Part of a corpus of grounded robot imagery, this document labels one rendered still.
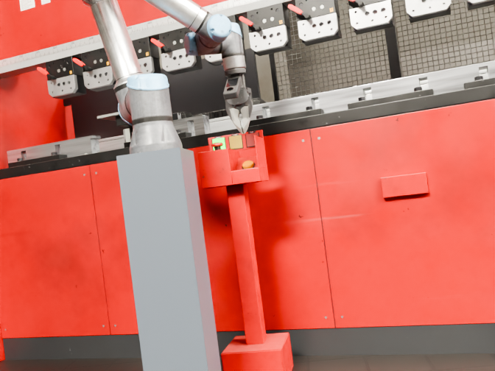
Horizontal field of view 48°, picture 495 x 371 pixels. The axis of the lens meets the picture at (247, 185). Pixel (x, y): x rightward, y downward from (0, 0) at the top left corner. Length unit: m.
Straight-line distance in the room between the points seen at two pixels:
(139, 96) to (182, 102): 1.38
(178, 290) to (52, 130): 1.89
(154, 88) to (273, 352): 0.90
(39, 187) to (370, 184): 1.45
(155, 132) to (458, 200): 1.02
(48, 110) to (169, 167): 1.82
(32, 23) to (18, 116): 0.51
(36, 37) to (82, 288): 1.17
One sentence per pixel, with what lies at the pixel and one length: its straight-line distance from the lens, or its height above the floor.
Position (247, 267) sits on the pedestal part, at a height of 0.38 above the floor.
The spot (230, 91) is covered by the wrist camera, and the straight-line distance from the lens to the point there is 1.78.
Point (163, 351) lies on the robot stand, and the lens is 1.58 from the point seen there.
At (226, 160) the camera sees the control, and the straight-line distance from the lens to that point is 1.81.
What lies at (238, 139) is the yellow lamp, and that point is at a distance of 1.96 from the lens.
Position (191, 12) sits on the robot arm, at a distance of 1.71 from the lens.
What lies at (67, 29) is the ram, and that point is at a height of 1.46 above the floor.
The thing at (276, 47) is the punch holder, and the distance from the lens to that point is 2.23.
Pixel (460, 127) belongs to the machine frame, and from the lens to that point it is 1.97.
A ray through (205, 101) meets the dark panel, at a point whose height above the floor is 1.12.
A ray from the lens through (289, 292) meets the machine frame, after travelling 2.10.
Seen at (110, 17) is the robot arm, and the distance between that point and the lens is 1.78.
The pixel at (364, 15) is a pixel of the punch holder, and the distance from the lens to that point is 2.16.
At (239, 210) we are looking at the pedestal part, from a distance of 1.86.
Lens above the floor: 0.64
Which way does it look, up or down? level
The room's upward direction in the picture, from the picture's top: 7 degrees counter-clockwise
